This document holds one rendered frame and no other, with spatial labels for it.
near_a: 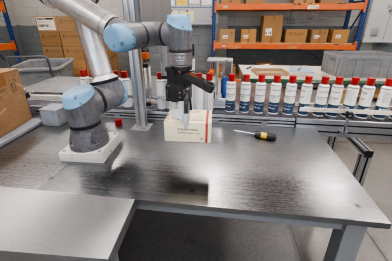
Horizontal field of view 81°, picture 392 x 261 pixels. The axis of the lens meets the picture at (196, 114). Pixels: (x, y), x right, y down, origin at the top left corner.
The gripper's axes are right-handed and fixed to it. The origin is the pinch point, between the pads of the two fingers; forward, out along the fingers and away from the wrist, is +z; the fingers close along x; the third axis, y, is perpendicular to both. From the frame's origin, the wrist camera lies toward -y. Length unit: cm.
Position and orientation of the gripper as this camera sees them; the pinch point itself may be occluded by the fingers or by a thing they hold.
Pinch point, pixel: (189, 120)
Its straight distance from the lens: 83.4
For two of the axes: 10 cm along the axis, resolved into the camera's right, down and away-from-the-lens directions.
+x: -0.8, 3.8, -9.2
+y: -10.0, -0.1, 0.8
